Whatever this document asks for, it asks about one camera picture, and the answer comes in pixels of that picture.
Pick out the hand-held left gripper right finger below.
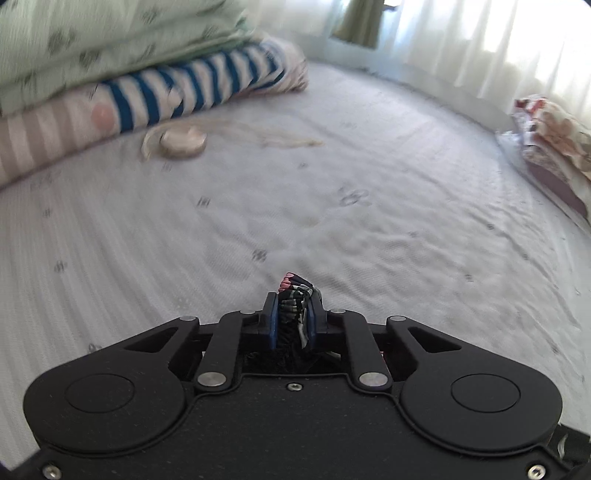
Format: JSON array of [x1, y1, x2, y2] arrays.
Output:
[[307, 288, 462, 392]]

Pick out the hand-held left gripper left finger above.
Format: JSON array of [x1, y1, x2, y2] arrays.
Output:
[[110, 292, 279, 393]]

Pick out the black floral pants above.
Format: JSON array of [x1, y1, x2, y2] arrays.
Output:
[[276, 272, 324, 371]]

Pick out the grey patterned bed sheet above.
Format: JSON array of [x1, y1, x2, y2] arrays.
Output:
[[0, 60, 591, 462]]

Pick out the blue pink striped blanket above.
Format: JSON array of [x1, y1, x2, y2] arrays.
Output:
[[0, 39, 309, 190]]

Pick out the white mauve pillow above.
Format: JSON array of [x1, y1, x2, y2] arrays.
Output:
[[496, 130, 591, 219]]

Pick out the green curtain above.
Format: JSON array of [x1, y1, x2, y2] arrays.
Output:
[[332, 0, 394, 49]]

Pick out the floral pillow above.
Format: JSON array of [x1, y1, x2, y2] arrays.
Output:
[[512, 94, 591, 174]]

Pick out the white sheer curtain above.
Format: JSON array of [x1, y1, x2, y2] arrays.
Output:
[[259, 0, 591, 137]]

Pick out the green floral quilt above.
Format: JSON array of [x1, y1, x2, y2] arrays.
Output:
[[0, 0, 260, 116]]

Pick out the pale cord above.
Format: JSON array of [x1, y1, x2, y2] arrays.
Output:
[[205, 120, 325, 149]]

